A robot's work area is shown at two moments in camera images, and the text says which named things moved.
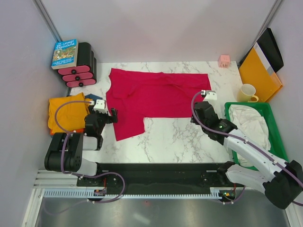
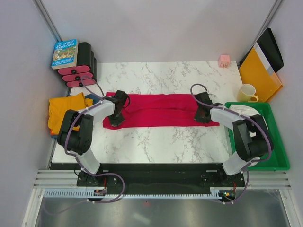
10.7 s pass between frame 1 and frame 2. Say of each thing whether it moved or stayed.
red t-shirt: moved
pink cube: stayed
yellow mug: stayed
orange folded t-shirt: stayed
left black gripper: moved
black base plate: stayed
